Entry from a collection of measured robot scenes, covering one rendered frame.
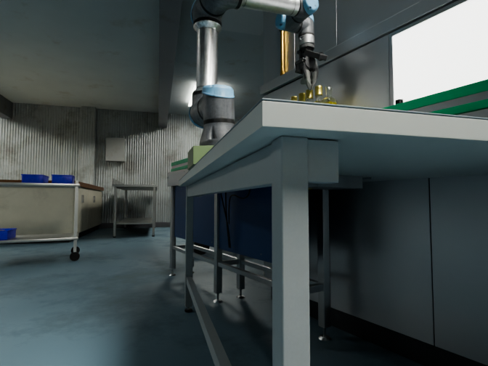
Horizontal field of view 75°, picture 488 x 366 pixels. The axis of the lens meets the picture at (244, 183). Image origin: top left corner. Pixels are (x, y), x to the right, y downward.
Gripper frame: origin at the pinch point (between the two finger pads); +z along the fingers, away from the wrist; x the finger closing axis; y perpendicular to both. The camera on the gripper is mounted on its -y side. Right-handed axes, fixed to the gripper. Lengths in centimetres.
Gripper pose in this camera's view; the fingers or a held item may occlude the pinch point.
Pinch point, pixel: (311, 86)
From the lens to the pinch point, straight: 158.8
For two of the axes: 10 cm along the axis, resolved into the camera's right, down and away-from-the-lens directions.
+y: -4.9, 0.6, 8.7
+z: 0.3, 10.0, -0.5
